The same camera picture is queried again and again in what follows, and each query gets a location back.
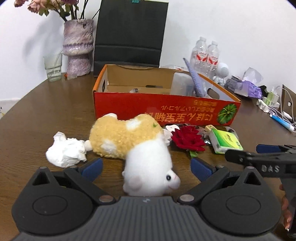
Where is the clear drinking glass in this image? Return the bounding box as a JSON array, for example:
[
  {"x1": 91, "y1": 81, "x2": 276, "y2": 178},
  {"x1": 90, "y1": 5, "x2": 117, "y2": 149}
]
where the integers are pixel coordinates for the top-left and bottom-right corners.
[{"x1": 43, "y1": 52, "x2": 63, "y2": 82}]

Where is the right clear water bottle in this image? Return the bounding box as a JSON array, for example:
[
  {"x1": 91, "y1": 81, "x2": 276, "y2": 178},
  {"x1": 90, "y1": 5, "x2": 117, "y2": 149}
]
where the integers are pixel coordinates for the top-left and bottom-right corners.
[{"x1": 205, "y1": 41, "x2": 220, "y2": 78}]

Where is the white robot figurine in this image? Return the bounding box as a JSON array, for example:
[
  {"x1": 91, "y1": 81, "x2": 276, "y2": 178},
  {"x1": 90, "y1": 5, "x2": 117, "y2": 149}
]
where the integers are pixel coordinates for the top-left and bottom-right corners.
[{"x1": 213, "y1": 62, "x2": 230, "y2": 86}]

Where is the white power strip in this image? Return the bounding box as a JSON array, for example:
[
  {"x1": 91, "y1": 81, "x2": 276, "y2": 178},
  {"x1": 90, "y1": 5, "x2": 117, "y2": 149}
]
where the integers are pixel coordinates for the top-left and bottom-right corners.
[{"x1": 256, "y1": 99, "x2": 275, "y2": 115}]

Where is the white and tan plush toy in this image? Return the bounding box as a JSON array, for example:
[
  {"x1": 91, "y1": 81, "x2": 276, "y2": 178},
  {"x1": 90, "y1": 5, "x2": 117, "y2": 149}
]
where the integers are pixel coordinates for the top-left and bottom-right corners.
[{"x1": 84, "y1": 113, "x2": 181, "y2": 196}]

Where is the blue pen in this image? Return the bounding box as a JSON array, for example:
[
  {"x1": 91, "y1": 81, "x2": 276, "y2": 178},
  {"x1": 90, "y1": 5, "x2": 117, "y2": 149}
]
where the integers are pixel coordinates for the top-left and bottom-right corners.
[{"x1": 269, "y1": 114, "x2": 295, "y2": 133}]

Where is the dried pink flower bouquet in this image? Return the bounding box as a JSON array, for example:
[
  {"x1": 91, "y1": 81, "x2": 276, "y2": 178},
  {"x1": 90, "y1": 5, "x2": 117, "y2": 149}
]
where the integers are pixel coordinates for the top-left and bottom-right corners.
[{"x1": 14, "y1": 0, "x2": 89, "y2": 22}]

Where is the translucent plastic container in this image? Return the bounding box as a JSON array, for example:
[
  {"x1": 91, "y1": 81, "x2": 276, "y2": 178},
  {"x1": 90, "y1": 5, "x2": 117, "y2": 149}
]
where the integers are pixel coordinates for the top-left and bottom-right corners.
[{"x1": 170, "y1": 72, "x2": 195, "y2": 96}]

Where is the black paper shopping bag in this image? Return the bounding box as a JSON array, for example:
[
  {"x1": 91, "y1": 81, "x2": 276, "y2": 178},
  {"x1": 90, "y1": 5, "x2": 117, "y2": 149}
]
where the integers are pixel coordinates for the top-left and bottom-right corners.
[{"x1": 93, "y1": 1, "x2": 168, "y2": 76}]

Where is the person's right hand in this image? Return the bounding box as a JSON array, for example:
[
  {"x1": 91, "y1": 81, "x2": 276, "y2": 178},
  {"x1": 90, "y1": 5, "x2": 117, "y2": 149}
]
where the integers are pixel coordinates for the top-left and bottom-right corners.
[{"x1": 281, "y1": 195, "x2": 293, "y2": 230}]

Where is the red fabric rose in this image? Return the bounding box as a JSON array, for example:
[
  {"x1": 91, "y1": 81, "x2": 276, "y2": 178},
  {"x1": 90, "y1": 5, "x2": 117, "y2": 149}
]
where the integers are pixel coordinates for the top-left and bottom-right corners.
[{"x1": 171, "y1": 126, "x2": 206, "y2": 158}]

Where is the purple tissue pack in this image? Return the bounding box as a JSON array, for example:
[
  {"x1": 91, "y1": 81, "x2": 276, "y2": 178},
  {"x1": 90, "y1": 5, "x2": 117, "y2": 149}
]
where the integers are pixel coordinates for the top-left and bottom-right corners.
[{"x1": 224, "y1": 67, "x2": 263, "y2": 99}]

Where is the clear water bottle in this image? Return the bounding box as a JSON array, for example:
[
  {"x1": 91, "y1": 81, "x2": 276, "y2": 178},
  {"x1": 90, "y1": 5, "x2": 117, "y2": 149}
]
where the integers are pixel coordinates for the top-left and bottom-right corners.
[
  {"x1": 190, "y1": 37, "x2": 208, "y2": 73},
  {"x1": 205, "y1": 41, "x2": 220, "y2": 78}
]

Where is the green tissue packet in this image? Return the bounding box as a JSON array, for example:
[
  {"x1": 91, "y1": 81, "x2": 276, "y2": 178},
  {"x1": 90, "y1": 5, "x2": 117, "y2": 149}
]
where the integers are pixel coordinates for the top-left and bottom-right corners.
[{"x1": 205, "y1": 125, "x2": 243, "y2": 155}]

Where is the purple ceramic vase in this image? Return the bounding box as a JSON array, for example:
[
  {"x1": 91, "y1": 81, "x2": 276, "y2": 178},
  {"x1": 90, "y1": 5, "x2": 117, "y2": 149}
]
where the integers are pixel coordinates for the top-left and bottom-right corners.
[{"x1": 63, "y1": 19, "x2": 94, "y2": 79}]

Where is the crumpled white tissue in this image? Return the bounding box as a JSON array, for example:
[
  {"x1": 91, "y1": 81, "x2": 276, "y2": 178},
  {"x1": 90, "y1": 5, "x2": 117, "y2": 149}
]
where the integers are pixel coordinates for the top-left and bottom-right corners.
[{"x1": 46, "y1": 132, "x2": 87, "y2": 168}]

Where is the left clear water bottle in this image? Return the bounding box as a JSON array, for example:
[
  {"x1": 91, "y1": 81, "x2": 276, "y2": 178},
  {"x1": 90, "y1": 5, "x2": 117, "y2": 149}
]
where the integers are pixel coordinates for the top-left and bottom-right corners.
[{"x1": 190, "y1": 37, "x2": 208, "y2": 73}]

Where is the red cardboard pumpkin box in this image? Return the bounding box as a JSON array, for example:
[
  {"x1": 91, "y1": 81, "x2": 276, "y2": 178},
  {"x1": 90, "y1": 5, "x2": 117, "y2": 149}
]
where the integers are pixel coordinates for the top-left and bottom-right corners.
[{"x1": 93, "y1": 64, "x2": 241, "y2": 126}]

